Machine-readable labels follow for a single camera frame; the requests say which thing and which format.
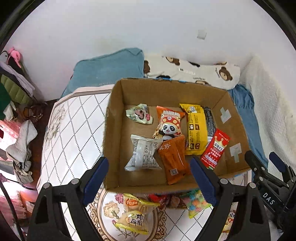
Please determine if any pink plush toy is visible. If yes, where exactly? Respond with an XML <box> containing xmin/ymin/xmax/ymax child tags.
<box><xmin>8</xmin><ymin>47</ymin><xmax>22</xmax><ymax>68</ymax></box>

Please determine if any blue pillow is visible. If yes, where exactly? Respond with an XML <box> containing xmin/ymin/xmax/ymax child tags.
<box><xmin>62</xmin><ymin>48</ymin><xmax>144</xmax><ymax>97</ymax></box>

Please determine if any yellow panda snack bag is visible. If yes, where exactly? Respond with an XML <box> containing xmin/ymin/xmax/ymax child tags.
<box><xmin>222</xmin><ymin>210</ymin><xmax>236</xmax><ymax>232</ymax></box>

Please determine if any orange panda snack bag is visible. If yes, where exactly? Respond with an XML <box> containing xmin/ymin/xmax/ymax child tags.
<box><xmin>152</xmin><ymin>106</ymin><xmax>185</xmax><ymax>141</ymax></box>

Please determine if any colorful candy bag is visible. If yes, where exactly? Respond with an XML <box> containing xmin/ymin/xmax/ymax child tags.
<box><xmin>180</xmin><ymin>189</ymin><xmax>211</xmax><ymax>219</ymax></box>

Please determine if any red crown snack packet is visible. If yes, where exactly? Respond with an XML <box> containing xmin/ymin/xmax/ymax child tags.
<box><xmin>200</xmin><ymin>128</ymin><xmax>230</xmax><ymax>170</ymax></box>

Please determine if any brown nut snack packet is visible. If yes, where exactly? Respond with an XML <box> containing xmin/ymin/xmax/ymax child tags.
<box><xmin>166</xmin><ymin>195</ymin><xmax>187</xmax><ymax>209</ymax></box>

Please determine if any small red snack packet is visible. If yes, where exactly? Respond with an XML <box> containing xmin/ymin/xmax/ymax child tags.
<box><xmin>148</xmin><ymin>194</ymin><xmax>168</xmax><ymax>204</ymax></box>

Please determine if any yellow egg roll snack bag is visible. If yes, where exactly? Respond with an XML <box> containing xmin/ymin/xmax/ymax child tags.
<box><xmin>114</xmin><ymin>193</ymin><xmax>160</xmax><ymax>235</ymax></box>

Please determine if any white wall switch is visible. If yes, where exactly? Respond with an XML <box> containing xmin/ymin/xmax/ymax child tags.
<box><xmin>197</xmin><ymin>29</ymin><xmax>207</xmax><ymax>40</ymax></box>

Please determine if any orange snack packet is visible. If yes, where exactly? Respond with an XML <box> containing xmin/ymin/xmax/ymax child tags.
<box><xmin>158</xmin><ymin>135</ymin><xmax>191</xmax><ymax>185</ymax></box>

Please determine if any yellow black snack bag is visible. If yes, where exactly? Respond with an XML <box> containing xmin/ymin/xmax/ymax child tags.
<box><xmin>180</xmin><ymin>103</ymin><xmax>216</xmax><ymax>156</ymax></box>

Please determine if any small green cartoon packet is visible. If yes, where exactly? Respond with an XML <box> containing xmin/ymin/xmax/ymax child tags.
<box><xmin>125</xmin><ymin>104</ymin><xmax>153</xmax><ymax>125</ymax></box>

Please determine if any cardboard box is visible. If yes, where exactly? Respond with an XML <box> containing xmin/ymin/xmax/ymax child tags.
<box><xmin>103</xmin><ymin>79</ymin><xmax>249</xmax><ymax>194</ymax></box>

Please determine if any pile of clothes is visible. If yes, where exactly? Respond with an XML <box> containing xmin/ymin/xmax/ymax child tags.
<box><xmin>1</xmin><ymin>50</ymin><xmax>46</xmax><ymax>186</ymax></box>

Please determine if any white blanket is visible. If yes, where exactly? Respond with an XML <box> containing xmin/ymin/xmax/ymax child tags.
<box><xmin>239</xmin><ymin>56</ymin><xmax>295</xmax><ymax>180</ymax></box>

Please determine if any bear print pillow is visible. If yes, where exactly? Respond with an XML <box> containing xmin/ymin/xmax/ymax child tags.
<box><xmin>144</xmin><ymin>54</ymin><xmax>240</xmax><ymax>90</ymax></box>

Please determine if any white snack packet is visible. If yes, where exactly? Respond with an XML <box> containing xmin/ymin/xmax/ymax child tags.
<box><xmin>125</xmin><ymin>135</ymin><xmax>163</xmax><ymax>172</ymax></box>

